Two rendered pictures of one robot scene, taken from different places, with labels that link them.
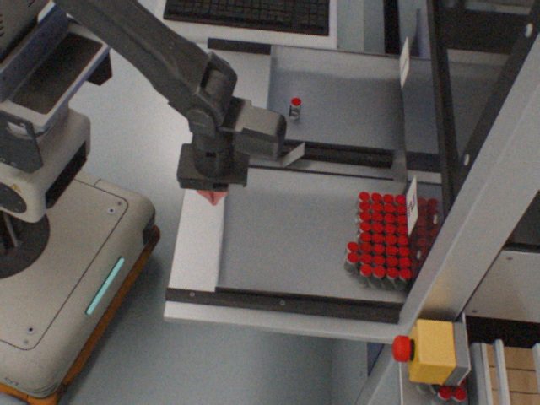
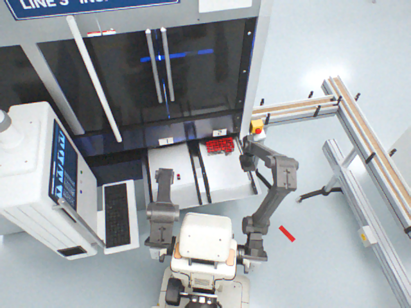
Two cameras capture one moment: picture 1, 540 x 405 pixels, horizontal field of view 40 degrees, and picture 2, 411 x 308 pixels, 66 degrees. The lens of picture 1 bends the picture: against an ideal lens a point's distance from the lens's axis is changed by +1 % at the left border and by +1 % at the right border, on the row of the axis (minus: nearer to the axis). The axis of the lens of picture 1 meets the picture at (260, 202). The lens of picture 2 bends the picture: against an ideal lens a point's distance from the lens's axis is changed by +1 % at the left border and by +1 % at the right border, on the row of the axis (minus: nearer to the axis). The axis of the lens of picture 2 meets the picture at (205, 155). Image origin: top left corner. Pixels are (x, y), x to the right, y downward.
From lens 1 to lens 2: 1.48 m
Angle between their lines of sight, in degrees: 51
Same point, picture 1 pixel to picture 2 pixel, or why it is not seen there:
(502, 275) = not seen: hidden behind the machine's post
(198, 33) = (135, 228)
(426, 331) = (255, 124)
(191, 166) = (251, 166)
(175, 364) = not seen: hidden behind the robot
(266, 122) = (250, 137)
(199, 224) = (230, 193)
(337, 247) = (223, 158)
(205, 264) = (242, 188)
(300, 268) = (234, 165)
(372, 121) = (174, 156)
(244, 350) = not seen: hidden behind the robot
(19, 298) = (224, 297)
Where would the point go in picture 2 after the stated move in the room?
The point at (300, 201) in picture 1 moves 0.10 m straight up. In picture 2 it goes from (211, 169) to (212, 161)
